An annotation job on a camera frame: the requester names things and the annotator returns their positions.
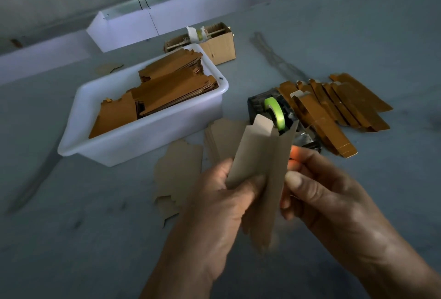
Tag small cardboard box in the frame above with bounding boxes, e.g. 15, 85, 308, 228
164, 22, 237, 66

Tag pile of gold boxes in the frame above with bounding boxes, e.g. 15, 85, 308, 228
277, 72, 394, 159

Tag person's right hand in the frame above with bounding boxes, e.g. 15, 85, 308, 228
279, 147, 379, 258

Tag white plastic bin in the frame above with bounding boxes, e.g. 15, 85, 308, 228
58, 43, 230, 167

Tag person's left hand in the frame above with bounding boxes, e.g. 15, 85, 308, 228
175, 159, 268, 281

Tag gold cartons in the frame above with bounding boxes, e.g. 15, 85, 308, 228
89, 48, 219, 138

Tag person's right forearm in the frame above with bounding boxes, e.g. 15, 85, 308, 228
348, 233, 441, 299

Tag pile of beige blanks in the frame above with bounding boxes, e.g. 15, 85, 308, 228
204, 117, 249, 165

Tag green tape roll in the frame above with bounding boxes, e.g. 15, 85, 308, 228
265, 97, 287, 131

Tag long white tray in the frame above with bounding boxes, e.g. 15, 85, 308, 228
0, 30, 97, 86
86, 0, 274, 53

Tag black tape dispenser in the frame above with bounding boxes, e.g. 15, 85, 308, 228
247, 90, 321, 153

